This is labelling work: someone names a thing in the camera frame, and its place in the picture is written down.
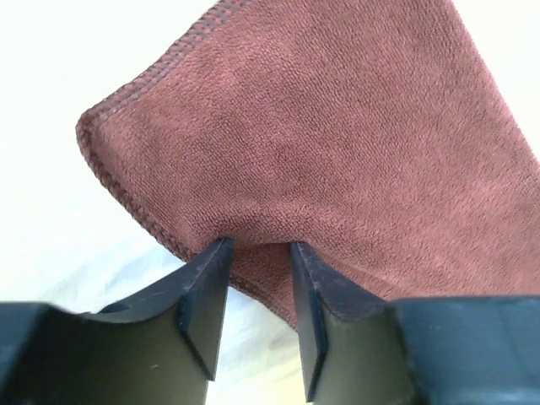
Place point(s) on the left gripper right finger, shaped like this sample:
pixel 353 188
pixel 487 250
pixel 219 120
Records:
pixel 344 333

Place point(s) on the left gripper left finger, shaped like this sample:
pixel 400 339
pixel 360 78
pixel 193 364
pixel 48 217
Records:
pixel 170 330

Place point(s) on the brown towel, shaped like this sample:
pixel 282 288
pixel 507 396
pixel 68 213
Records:
pixel 371 130

